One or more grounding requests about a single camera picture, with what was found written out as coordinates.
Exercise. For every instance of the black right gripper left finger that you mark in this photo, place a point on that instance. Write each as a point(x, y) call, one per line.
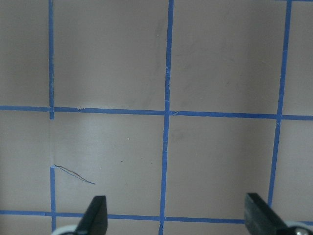
point(95, 219)

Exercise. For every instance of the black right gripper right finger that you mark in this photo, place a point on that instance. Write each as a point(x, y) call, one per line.
point(260, 219)

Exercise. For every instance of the thin loose thread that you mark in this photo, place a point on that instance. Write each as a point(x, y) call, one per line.
point(74, 174)

